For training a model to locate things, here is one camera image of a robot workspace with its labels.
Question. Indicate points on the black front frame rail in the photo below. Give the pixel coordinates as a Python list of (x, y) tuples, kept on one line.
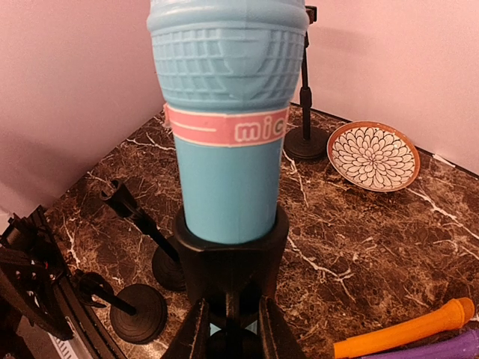
[(90, 338)]

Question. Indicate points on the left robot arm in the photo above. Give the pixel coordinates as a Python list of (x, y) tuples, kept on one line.
[(31, 264)]

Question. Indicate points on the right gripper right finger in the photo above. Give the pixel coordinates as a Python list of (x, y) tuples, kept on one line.
[(277, 340)]

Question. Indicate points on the floral patterned ceramic plate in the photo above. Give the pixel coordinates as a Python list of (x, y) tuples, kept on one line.
[(373, 156)]

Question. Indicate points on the black stand of beige microphone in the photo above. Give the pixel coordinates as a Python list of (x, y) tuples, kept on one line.
[(306, 143)]

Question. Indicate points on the black stand of purple microphone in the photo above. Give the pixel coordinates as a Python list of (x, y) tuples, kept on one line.
[(138, 313)]

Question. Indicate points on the blue microphone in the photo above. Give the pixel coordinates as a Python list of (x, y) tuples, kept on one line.
[(228, 71)]

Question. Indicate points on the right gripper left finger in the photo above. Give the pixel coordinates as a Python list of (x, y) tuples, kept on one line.
[(190, 342)]

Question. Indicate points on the orange microphone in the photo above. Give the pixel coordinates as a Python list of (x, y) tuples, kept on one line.
[(451, 316)]

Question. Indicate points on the purple microphone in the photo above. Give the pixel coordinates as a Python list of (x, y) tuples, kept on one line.
[(464, 346)]

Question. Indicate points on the black stand of blue microphone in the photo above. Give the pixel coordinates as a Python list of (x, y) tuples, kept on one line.
[(232, 279)]

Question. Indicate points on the white slotted cable duct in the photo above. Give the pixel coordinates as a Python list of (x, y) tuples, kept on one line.
[(63, 348)]

